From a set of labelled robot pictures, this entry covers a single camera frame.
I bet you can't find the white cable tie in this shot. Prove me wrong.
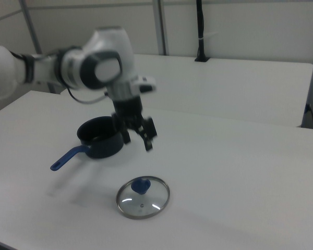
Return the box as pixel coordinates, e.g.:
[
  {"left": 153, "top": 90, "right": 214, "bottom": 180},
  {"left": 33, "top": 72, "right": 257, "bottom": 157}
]
[{"left": 198, "top": 31, "right": 218, "bottom": 42}]

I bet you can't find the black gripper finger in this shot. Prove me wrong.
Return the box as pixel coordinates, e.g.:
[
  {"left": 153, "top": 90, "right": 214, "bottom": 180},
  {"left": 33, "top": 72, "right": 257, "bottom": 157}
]
[
  {"left": 133, "top": 116, "right": 158, "bottom": 154},
  {"left": 111, "top": 111, "right": 133, "bottom": 146}
]

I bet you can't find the black saucepan with blue handle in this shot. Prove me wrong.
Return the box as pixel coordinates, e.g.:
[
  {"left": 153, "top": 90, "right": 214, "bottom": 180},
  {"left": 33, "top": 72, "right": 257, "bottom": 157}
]
[{"left": 50, "top": 116, "right": 126, "bottom": 172}]

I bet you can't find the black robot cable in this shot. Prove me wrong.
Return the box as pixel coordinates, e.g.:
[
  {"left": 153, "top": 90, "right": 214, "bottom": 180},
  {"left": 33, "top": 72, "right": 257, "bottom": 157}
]
[{"left": 66, "top": 87, "right": 111, "bottom": 104}]

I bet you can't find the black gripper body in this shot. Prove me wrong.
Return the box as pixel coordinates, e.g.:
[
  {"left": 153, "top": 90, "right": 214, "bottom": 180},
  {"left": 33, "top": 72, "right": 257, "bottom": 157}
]
[{"left": 111, "top": 96, "right": 144, "bottom": 129}]

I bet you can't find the black pole with clamp base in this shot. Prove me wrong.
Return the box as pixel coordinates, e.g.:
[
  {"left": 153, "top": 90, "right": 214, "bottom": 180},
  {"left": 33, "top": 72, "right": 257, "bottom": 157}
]
[{"left": 194, "top": 0, "right": 211, "bottom": 63}]

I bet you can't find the glass lid with blue knob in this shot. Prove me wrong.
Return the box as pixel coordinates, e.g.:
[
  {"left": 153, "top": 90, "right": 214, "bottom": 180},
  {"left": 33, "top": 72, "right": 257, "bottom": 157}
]
[{"left": 116, "top": 176, "right": 171, "bottom": 220}]

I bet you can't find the white office table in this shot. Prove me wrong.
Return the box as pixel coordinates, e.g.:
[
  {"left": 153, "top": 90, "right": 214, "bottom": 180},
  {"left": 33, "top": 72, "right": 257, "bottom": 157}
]
[{"left": 59, "top": 53, "right": 313, "bottom": 129}]

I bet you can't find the grey metal partition post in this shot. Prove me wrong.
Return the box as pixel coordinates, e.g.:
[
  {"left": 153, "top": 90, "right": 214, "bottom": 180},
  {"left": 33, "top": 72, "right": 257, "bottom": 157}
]
[{"left": 153, "top": 0, "right": 171, "bottom": 56}]

